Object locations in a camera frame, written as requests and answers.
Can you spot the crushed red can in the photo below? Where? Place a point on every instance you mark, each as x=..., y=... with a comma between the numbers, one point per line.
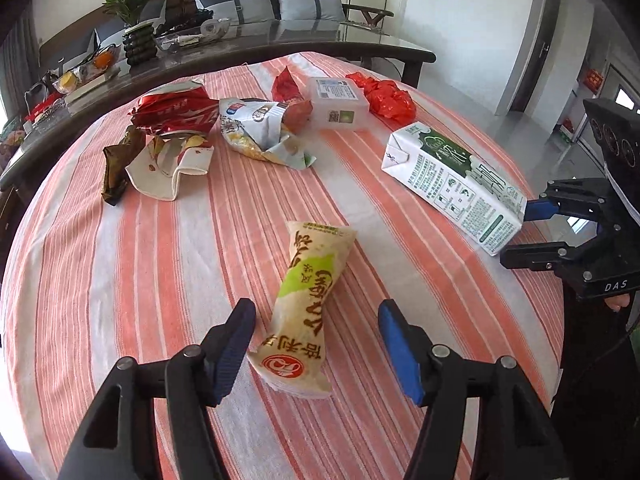
x=170, y=110

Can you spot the crumpled red orange bag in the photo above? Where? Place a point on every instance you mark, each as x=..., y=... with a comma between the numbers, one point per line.
x=390, y=97

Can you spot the white yellow chip bag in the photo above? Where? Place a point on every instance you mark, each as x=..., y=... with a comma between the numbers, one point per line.
x=250, y=130

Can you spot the red snack wrapper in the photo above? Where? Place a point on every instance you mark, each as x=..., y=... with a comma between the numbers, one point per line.
x=285, y=87

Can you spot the dark door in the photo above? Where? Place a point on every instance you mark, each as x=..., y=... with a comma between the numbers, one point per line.
x=525, y=55

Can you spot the dark glossy coffee table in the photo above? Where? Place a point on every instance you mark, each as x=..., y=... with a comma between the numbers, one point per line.
x=300, y=40

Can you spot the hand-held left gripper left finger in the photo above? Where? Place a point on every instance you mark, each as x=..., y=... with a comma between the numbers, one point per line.
x=235, y=355

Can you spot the green potted plant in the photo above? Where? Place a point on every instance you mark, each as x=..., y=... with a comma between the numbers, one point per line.
x=127, y=2

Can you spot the red box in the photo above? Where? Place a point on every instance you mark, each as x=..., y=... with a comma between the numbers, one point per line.
x=42, y=110

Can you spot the dark green brown wrapper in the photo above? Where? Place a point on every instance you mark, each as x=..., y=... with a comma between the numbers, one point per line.
x=115, y=170

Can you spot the grey white pillow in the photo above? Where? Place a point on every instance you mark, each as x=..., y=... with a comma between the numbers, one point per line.
x=154, y=10
x=107, y=32
x=310, y=2
x=230, y=2

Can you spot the white green milk carton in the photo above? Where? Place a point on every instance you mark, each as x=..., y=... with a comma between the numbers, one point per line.
x=450, y=180

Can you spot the black ribbed vase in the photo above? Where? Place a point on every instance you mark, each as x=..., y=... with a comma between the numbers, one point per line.
x=141, y=45

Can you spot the beige snack wrapper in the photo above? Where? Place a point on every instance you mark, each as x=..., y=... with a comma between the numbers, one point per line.
x=305, y=300

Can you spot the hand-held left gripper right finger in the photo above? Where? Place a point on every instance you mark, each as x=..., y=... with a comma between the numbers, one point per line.
x=397, y=355

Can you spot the clear glass tray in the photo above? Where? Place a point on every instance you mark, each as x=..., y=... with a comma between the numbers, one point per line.
x=185, y=40

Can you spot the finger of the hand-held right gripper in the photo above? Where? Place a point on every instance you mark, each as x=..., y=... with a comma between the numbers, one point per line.
x=537, y=208
x=535, y=256

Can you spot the glass fruit bowl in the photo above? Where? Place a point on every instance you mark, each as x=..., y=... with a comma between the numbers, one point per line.
x=85, y=70

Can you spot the white crushed paper cup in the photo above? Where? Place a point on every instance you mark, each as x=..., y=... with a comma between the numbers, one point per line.
x=165, y=170

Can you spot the white book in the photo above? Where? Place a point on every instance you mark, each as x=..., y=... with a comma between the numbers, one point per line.
x=92, y=87

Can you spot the white tape roll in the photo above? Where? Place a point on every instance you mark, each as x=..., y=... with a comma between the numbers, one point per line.
x=216, y=28

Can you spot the clear plastic box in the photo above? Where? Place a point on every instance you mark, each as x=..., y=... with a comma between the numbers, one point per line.
x=335, y=105

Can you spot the person's right hand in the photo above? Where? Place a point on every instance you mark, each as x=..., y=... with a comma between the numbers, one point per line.
x=619, y=302

